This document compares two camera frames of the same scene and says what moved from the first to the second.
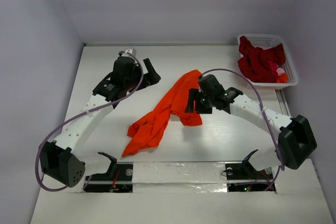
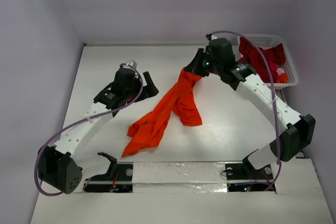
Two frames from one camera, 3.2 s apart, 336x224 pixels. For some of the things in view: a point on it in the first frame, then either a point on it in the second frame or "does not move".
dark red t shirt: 254,63 does not move
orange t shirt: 147,133 does not move
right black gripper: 195,100 to 203,61
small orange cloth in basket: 282,78 does not move
